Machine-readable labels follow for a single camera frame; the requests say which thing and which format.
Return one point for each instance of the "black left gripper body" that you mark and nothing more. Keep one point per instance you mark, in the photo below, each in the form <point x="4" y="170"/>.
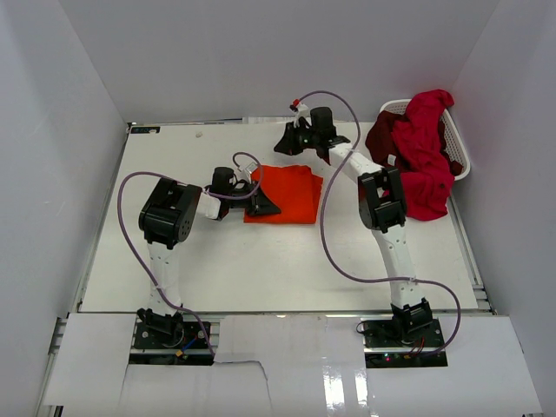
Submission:
<point x="243" y="203"/>

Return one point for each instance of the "white perforated laundry basket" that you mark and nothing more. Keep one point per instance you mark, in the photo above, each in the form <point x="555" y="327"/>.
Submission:
<point x="455" y="148"/>

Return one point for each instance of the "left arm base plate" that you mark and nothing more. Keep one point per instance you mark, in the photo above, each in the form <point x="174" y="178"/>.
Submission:
<point x="187" y="347"/>

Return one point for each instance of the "pink magenta t shirt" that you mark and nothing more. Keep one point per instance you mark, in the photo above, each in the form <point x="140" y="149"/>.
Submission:
<point x="428" y="180"/>

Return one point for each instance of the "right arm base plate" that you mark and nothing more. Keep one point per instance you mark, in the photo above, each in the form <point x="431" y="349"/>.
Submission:
<point x="387" y="347"/>

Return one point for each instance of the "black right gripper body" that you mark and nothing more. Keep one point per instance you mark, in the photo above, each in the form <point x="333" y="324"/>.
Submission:
<point x="307" y="138"/>

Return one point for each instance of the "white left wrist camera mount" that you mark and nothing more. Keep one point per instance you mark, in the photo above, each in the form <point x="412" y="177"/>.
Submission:
<point x="246" y="171"/>

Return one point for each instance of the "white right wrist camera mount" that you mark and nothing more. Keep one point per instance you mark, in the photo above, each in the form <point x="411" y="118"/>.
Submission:
<point x="301" y="114"/>

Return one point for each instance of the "orange t shirt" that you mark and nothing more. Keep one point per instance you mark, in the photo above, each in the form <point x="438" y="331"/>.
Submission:
<point x="295" y="190"/>

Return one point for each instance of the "printed paper sheet at wall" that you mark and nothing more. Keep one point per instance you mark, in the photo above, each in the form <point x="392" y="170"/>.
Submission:
<point x="266" y="119"/>

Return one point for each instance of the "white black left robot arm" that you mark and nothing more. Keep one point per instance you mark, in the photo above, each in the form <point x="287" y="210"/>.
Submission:
<point x="166" y="220"/>

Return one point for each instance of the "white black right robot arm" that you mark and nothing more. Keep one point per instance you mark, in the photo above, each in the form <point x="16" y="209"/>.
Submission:
<point x="382" y="208"/>

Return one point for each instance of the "maroon t shirt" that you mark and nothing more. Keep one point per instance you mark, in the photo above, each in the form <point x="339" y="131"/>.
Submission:
<point x="382" y="143"/>

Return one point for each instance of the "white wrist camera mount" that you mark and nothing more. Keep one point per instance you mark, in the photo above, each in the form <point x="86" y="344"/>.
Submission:
<point x="301" y="114"/>
<point x="246" y="171"/>

